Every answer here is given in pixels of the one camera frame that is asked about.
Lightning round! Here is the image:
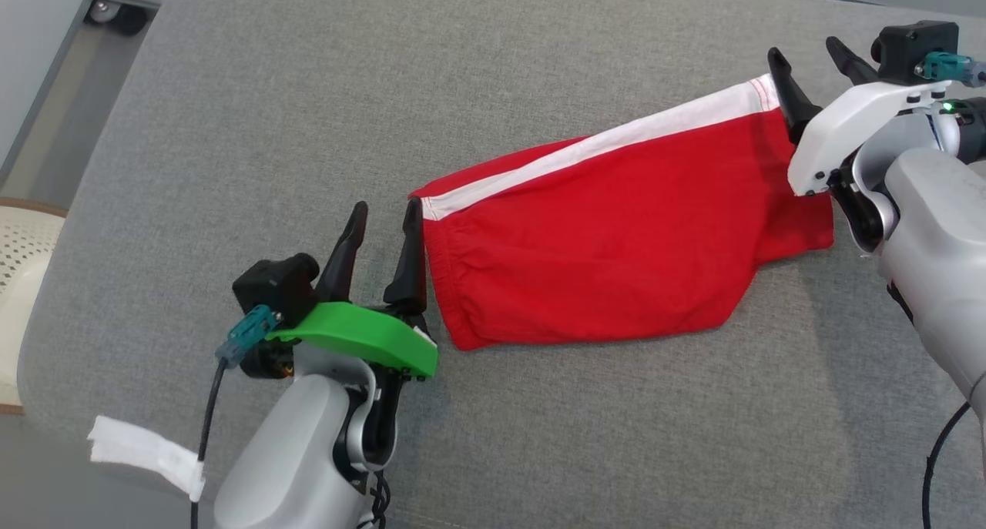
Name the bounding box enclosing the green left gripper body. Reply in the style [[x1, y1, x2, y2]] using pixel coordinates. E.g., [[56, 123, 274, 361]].
[[264, 301, 440, 379]]

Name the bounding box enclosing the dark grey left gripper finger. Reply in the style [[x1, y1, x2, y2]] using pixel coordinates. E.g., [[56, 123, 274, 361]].
[[314, 200, 370, 305], [382, 196, 428, 320]]

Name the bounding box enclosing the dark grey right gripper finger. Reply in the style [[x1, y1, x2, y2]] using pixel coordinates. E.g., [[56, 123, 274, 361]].
[[826, 37, 881, 86], [767, 47, 825, 146]]

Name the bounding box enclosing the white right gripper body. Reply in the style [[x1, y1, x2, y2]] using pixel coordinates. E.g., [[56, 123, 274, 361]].
[[787, 81, 954, 199]]

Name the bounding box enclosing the red shorts white side stripe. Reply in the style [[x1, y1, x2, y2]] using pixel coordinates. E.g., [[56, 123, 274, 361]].
[[408, 73, 837, 351]]

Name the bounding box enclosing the grey fabric sofa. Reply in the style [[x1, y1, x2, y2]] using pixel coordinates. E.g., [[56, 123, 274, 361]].
[[17, 0, 986, 529]]

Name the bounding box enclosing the cream perforated laundry basket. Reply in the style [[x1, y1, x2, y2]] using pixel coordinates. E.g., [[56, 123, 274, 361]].
[[0, 198, 69, 416]]

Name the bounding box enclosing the left black cable teal connector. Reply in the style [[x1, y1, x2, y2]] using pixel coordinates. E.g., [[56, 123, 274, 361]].
[[190, 304, 280, 529]]

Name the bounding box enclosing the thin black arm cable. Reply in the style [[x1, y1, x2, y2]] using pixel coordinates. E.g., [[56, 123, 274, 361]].
[[362, 471, 394, 529]]

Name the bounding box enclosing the white tape cable label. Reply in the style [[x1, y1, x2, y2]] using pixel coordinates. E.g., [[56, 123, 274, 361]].
[[87, 415, 206, 503]]

